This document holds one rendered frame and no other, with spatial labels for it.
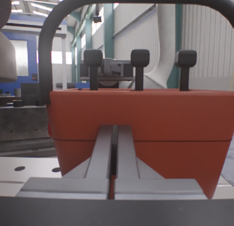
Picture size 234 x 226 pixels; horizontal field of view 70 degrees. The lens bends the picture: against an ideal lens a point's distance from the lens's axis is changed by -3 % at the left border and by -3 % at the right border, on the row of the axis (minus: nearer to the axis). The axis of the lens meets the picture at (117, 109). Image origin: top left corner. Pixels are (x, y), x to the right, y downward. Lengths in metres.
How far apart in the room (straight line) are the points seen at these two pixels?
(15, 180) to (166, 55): 0.53
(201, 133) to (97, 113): 0.10
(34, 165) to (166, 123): 0.23
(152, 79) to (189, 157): 0.42
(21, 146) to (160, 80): 1.09
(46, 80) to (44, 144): 1.23
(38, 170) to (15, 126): 0.99
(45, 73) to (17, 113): 1.10
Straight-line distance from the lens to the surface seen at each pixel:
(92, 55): 0.21
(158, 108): 0.16
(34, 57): 5.54
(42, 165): 0.32
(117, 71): 0.38
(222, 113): 0.18
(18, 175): 0.30
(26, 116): 1.25
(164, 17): 0.63
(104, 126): 0.15
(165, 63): 0.61
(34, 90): 1.35
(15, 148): 1.40
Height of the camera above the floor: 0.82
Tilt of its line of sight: 8 degrees down
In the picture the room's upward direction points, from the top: straight up
